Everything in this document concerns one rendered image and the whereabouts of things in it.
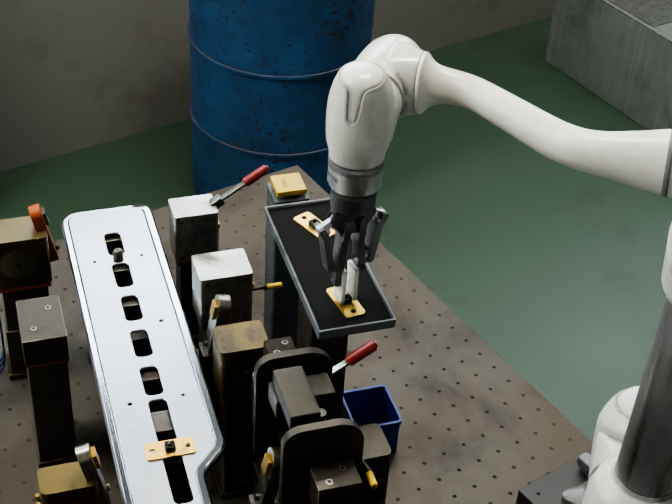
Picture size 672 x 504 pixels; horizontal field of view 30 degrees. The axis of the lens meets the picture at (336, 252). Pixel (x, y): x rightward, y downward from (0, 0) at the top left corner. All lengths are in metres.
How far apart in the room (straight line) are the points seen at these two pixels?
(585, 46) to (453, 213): 1.12
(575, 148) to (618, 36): 3.19
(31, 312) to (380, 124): 0.81
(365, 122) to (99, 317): 0.74
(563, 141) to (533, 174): 2.78
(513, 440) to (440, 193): 2.00
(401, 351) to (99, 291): 0.71
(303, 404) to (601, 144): 0.60
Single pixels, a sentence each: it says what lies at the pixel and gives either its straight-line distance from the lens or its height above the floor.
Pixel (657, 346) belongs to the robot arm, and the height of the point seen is 1.37.
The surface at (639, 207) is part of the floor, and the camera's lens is 4.61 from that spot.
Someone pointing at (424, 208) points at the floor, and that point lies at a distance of 4.42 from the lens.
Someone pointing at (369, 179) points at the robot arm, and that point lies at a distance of 1.98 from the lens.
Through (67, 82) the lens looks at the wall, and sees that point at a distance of 4.53.
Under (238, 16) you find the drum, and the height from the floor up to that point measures 0.79.
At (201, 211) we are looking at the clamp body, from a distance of 2.55.
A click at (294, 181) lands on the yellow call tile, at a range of 2.46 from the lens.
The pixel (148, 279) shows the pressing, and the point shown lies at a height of 1.00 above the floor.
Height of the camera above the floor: 2.56
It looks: 38 degrees down
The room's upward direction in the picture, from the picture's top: 4 degrees clockwise
